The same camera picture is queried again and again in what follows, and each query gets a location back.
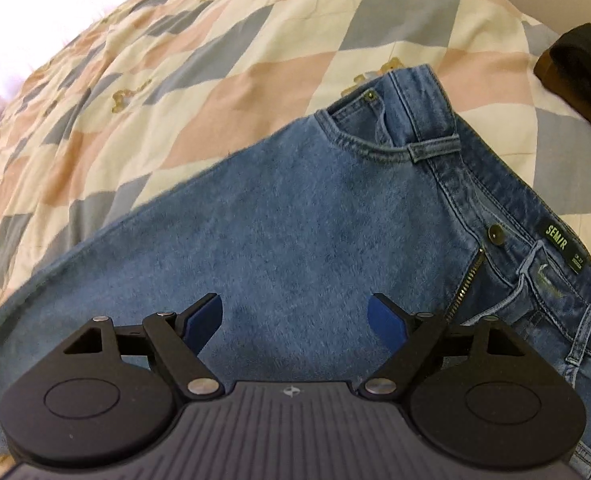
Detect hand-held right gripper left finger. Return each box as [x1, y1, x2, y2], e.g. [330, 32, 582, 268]
[52, 293, 227, 403]

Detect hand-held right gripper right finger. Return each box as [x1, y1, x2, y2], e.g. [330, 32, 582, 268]
[355, 292, 532, 403]

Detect checkered pastel blanket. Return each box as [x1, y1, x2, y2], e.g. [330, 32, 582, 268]
[0, 0, 591, 341]

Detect black folded garment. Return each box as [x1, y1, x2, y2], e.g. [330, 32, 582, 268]
[533, 23, 591, 150]

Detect pink curtain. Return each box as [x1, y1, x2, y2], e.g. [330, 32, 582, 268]
[0, 0, 202, 147]

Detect blue denim jeans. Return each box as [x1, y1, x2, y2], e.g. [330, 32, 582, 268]
[0, 64, 591, 480]

